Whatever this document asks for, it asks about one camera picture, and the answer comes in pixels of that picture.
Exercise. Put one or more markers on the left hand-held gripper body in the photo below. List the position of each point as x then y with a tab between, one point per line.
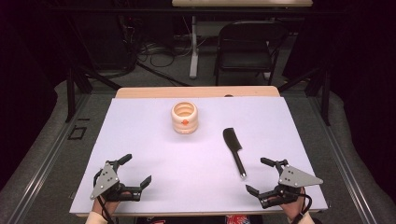
106	182

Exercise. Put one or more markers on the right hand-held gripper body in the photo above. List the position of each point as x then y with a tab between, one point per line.
295	179

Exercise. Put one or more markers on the cream ribbed cup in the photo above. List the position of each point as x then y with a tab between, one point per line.
185	123

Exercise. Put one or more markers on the person's left hand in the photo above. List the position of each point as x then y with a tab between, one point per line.
104	206

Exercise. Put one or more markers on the person's right hand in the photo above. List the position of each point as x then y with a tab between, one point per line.
295	208

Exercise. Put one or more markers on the person's red patterned clothing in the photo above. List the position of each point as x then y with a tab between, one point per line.
238	219

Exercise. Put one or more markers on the white table mat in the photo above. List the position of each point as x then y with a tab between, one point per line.
186	161

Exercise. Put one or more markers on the black metal stand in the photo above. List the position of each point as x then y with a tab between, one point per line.
70	93
326	99

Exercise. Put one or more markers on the wooden table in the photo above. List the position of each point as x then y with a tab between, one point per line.
186	92

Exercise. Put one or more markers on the black folding chair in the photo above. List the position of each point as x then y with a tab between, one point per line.
246	59

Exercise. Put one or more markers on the white desk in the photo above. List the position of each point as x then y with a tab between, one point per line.
243	2

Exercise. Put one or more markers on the metal floor rail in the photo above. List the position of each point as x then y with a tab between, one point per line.
40	168
348	174

